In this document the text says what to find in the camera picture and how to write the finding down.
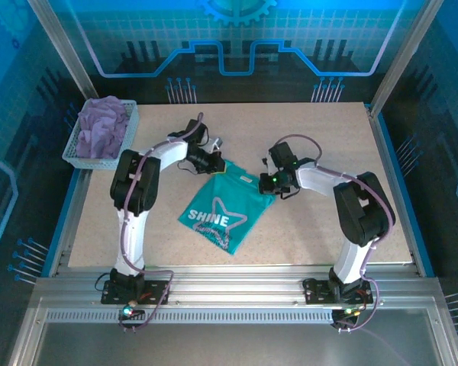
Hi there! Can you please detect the aluminium frame post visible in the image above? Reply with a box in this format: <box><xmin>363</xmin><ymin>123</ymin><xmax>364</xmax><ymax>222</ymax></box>
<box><xmin>369</xmin><ymin>0</ymin><xmax>444</xmax><ymax>115</ymax></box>
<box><xmin>26</xmin><ymin>0</ymin><xmax>110</xmax><ymax>117</ymax></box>

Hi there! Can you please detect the left blue table edge trim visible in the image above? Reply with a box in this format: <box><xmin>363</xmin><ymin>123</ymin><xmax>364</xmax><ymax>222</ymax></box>
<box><xmin>41</xmin><ymin>167</ymin><xmax>85</xmax><ymax>278</ymax></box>

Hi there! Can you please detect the small LED circuit board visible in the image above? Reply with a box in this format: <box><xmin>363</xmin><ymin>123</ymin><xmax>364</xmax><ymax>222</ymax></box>
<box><xmin>118</xmin><ymin>303</ymin><xmax>147</xmax><ymax>326</ymax></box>
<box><xmin>331</xmin><ymin>307</ymin><xmax>363</xmax><ymax>329</ymax></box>

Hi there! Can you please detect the long aluminium base rail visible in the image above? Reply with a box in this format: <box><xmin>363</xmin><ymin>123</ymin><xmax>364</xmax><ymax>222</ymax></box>
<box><xmin>34</xmin><ymin>264</ymin><xmax>443</xmax><ymax>308</ymax></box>

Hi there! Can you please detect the aluminium table side rail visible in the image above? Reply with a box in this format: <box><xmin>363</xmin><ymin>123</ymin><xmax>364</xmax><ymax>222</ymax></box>
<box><xmin>366</xmin><ymin>103</ymin><xmax>424</xmax><ymax>276</ymax></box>
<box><xmin>55</xmin><ymin>167</ymin><xmax>95</xmax><ymax>276</ymax></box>

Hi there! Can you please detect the crumpled purple t-shirt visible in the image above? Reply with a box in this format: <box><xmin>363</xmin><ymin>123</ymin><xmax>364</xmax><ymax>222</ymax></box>
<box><xmin>75</xmin><ymin>95</ymin><xmax>131</xmax><ymax>160</ymax></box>

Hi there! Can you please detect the grey metal base panel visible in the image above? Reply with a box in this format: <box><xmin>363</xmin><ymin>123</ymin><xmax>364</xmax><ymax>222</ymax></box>
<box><xmin>5</xmin><ymin>297</ymin><xmax>458</xmax><ymax>366</ymax></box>

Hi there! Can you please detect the right aluminium frame post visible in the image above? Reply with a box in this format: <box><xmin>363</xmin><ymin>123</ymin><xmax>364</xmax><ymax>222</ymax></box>
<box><xmin>369</xmin><ymin>0</ymin><xmax>444</xmax><ymax>115</ymax></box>

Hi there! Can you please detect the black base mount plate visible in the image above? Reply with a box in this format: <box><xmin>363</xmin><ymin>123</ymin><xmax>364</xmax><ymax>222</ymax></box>
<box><xmin>302</xmin><ymin>278</ymin><xmax>375</xmax><ymax>306</ymax></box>
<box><xmin>101</xmin><ymin>279</ymin><xmax>172</xmax><ymax>306</ymax></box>

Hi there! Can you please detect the right blue table edge trim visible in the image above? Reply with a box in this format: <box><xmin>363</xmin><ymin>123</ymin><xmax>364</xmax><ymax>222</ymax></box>
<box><xmin>376</xmin><ymin>112</ymin><xmax>437</xmax><ymax>278</ymax></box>

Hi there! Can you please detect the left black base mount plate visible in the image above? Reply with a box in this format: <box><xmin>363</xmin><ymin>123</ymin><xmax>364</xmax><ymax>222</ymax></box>
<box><xmin>101</xmin><ymin>279</ymin><xmax>172</xmax><ymax>306</ymax></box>

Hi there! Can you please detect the teal printed t-shirt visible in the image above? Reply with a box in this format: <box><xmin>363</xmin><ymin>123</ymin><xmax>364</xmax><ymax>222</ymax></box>
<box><xmin>177</xmin><ymin>159</ymin><xmax>278</xmax><ymax>256</ymax></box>

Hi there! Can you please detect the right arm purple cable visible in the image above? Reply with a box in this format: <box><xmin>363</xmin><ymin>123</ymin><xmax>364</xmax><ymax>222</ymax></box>
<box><xmin>270</xmin><ymin>133</ymin><xmax>397</xmax><ymax>333</ymax></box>

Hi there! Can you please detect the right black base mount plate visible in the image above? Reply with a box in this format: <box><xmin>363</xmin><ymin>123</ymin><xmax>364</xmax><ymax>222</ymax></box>
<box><xmin>302</xmin><ymin>278</ymin><xmax>375</xmax><ymax>306</ymax></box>

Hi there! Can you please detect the blue table edge trim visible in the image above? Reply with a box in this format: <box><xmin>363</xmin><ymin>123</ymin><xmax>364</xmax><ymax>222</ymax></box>
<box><xmin>41</xmin><ymin>167</ymin><xmax>85</xmax><ymax>278</ymax></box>
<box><xmin>376</xmin><ymin>112</ymin><xmax>437</xmax><ymax>278</ymax></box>

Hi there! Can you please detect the left aluminium table side rail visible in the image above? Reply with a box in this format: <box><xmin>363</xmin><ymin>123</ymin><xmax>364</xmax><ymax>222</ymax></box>
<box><xmin>55</xmin><ymin>167</ymin><xmax>95</xmax><ymax>276</ymax></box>

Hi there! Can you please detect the light blue plastic basket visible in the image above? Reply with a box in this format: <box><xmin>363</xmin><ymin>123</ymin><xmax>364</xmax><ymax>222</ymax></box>
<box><xmin>62</xmin><ymin>99</ymin><xmax>140</xmax><ymax>171</ymax></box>

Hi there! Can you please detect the left aluminium frame post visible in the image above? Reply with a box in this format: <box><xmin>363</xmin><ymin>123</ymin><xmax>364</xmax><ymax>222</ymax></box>
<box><xmin>26</xmin><ymin>0</ymin><xmax>110</xmax><ymax>117</ymax></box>

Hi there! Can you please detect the slotted grey cable duct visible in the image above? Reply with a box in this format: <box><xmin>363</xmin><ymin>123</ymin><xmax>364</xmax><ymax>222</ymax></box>
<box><xmin>44</xmin><ymin>309</ymin><xmax>336</xmax><ymax>326</ymax></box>

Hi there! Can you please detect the right aluminium table side rail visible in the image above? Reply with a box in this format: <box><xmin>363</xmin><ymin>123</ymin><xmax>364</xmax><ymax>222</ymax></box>
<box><xmin>366</xmin><ymin>103</ymin><xmax>424</xmax><ymax>276</ymax></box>

